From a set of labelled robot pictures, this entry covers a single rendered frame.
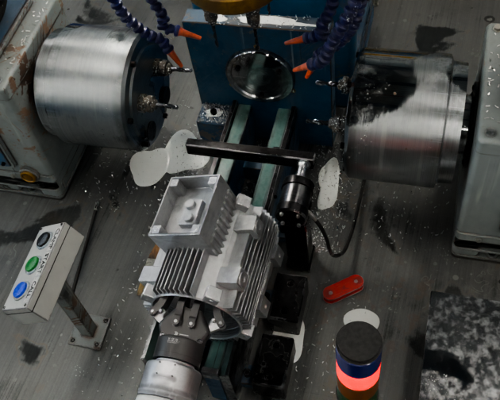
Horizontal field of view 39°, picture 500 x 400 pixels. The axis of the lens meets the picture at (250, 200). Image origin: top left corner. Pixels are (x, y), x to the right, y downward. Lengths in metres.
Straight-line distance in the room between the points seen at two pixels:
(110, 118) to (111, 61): 0.11
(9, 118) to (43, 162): 0.14
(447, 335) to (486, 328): 0.07
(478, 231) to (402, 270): 0.17
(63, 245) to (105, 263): 0.29
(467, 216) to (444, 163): 0.14
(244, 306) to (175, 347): 0.13
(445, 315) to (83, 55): 0.82
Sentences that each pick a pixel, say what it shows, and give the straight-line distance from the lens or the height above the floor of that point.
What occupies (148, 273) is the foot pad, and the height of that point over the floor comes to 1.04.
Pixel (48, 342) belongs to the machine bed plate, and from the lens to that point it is 1.51.
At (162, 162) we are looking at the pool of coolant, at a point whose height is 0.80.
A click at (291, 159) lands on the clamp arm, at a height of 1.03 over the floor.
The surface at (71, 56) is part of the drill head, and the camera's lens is 1.43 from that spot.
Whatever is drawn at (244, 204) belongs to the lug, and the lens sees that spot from 1.19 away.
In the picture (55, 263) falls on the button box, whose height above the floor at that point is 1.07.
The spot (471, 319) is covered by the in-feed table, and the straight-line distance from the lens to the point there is 1.30.
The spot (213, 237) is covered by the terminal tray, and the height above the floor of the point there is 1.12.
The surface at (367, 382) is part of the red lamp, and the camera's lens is 0.99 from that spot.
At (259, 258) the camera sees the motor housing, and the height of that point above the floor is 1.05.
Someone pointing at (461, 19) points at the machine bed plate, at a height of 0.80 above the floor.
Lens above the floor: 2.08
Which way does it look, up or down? 55 degrees down
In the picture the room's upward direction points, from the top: 11 degrees counter-clockwise
